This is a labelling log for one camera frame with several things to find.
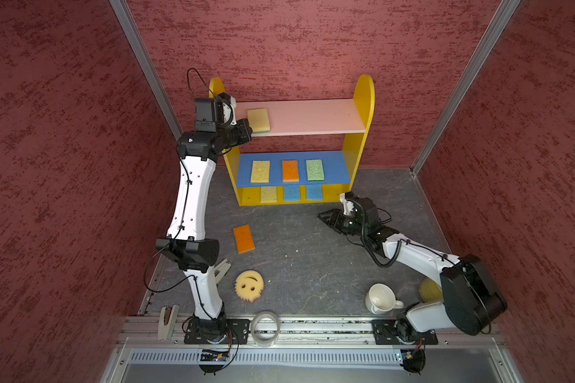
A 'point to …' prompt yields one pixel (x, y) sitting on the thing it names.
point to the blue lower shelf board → (335, 171)
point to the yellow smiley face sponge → (249, 285)
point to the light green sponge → (315, 170)
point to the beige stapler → (168, 322)
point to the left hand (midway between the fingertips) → (250, 134)
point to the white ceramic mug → (380, 298)
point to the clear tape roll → (264, 328)
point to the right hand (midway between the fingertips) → (319, 220)
